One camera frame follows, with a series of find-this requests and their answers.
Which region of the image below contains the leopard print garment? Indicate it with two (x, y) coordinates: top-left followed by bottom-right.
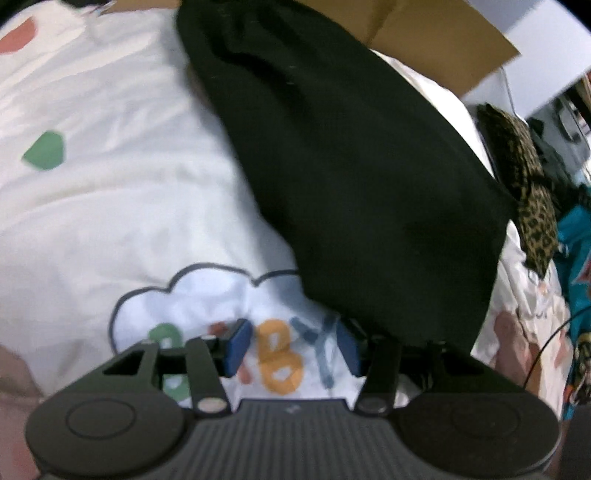
(476, 104), (558, 278)

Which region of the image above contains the white cable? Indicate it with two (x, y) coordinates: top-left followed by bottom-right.
(500, 66), (521, 114)

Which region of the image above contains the black bear pattern garment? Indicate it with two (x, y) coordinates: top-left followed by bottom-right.
(176, 1), (515, 351)

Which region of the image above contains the black garment pile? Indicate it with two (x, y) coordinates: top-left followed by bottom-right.
(528, 118), (590, 220)

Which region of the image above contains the brown cardboard box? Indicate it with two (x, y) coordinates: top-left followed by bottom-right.
(98, 0), (523, 98)

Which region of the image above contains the cream bear print quilt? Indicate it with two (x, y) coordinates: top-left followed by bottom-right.
(1, 1), (561, 479)

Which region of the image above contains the blue patterned garment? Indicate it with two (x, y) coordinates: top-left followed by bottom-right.
(556, 206), (590, 419)

